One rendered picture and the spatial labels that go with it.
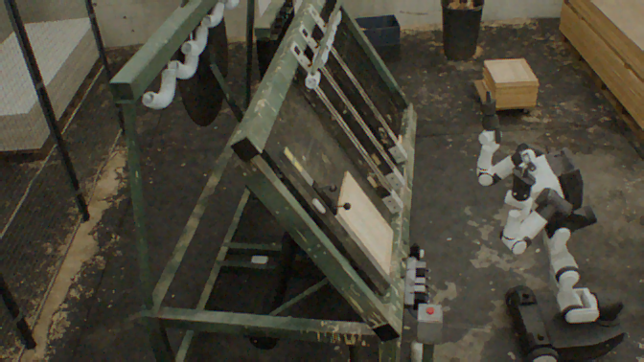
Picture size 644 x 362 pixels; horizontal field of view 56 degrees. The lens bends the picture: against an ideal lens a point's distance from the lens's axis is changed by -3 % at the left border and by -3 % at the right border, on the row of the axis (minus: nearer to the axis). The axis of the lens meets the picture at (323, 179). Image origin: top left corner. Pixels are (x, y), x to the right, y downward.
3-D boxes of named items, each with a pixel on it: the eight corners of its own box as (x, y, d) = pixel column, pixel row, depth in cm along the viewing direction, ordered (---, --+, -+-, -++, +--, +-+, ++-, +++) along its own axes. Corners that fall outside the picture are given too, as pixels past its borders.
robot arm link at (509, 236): (502, 212, 306) (494, 242, 317) (514, 224, 298) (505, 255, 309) (519, 209, 310) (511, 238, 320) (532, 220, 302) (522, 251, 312)
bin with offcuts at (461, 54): (485, 60, 731) (490, 8, 693) (442, 63, 732) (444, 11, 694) (475, 42, 773) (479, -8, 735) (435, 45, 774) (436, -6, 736)
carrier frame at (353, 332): (395, 425, 357) (396, 332, 309) (171, 401, 380) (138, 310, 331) (411, 195, 532) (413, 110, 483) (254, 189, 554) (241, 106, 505)
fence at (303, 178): (384, 288, 327) (391, 285, 325) (277, 155, 287) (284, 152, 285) (385, 282, 331) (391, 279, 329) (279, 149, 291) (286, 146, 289)
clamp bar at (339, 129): (392, 215, 374) (427, 201, 363) (274, 57, 324) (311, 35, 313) (393, 205, 382) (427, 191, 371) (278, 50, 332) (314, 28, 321)
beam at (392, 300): (382, 343, 314) (402, 337, 310) (370, 328, 309) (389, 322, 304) (404, 119, 489) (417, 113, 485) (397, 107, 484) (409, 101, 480)
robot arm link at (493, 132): (490, 119, 347) (491, 138, 351) (476, 124, 342) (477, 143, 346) (505, 122, 338) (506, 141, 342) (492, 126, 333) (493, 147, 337)
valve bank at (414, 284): (428, 330, 341) (430, 300, 327) (402, 328, 343) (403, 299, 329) (430, 267, 381) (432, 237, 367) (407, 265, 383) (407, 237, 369)
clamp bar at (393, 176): (394, 192, 392) (428, 177, 382) (284, 39, 342) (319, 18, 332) (395, 183, 400) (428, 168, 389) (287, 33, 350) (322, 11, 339)
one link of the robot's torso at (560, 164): (575, 180, 349) (560, 133, 330) (596, 218, 321) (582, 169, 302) (525, 200, 356) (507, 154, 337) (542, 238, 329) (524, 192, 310)
